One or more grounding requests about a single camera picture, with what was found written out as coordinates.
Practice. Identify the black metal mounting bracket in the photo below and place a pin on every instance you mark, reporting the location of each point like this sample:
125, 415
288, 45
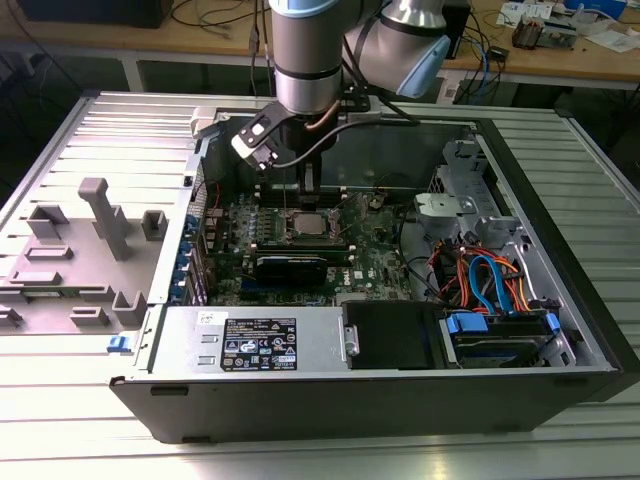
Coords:
356, 100

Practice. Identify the grey plastic parts rack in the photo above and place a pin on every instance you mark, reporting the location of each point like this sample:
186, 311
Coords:
75, 260

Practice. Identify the grey device on desk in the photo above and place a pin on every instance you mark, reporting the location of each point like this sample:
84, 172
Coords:
565, 35

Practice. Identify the finned heatsink on desk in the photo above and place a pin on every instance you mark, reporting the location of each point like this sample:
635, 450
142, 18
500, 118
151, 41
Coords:
527, 32

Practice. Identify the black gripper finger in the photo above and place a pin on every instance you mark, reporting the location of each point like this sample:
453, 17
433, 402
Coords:
310, 202

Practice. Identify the silver CPU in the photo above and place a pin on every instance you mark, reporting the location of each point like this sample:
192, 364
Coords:
311, 225

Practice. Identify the wooden desk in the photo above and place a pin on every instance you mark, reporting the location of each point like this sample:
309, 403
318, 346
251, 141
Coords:
550, 67

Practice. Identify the black monitor stand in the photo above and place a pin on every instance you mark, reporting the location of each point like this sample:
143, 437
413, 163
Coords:
457, 25

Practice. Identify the blue plastic case latch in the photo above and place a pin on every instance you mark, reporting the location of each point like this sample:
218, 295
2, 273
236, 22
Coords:
120, 344

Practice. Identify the hard disk in blue carrier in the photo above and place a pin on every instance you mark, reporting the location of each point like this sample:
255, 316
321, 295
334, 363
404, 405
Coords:
500, 345

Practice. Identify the thin metal locking lever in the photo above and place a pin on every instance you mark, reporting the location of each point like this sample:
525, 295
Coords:
283, 200
353, 215

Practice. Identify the black RAM slot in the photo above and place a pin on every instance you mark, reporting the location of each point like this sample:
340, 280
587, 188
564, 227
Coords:
300, 245
340, 260
270, 201
270, 190

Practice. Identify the open black PC case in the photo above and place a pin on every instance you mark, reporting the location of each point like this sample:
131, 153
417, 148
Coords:
350, 410

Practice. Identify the printed white papers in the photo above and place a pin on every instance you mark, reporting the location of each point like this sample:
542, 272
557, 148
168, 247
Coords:
525, 12

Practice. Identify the small black box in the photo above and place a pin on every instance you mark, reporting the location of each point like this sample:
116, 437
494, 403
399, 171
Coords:
498, 53

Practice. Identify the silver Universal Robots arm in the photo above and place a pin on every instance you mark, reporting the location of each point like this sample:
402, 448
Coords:
305, 50

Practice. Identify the silver metal drive cage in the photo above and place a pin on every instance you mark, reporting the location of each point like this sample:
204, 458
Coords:
460, 170

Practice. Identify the green motherboard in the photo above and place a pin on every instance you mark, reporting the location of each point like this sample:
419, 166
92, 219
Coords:
370, 270

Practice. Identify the silver metal latch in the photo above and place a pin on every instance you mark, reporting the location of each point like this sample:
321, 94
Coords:
350, 340

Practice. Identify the plain white sheet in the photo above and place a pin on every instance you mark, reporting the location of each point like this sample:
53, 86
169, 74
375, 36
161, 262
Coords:
615, 40

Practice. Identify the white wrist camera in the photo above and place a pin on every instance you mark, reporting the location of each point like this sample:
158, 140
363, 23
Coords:
255, 135

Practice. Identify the black box on desk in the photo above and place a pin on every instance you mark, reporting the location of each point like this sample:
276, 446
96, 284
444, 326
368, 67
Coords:
100, 12

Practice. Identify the round coin cell battery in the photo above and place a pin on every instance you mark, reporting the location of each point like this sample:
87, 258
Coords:
376, 201

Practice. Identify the silver power supply with label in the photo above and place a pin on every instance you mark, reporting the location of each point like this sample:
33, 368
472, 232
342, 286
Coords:
310, 345

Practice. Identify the CPU socket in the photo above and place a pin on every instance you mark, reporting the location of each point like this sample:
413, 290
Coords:
287, 235

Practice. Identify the black graphics card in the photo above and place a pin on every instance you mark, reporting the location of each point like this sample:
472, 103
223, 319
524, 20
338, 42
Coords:
290, 272

